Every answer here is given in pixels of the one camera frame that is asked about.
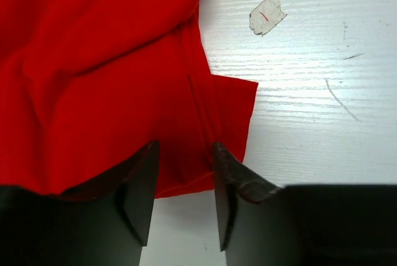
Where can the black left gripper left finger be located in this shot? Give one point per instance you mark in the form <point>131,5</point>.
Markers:
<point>103,221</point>

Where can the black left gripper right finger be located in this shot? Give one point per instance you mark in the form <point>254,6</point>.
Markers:
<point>260,223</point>

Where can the red t shirt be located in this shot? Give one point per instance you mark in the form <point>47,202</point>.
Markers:
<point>86,83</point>
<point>235,99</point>

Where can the white paper tape scrap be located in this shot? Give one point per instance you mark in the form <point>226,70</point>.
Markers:
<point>265,16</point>

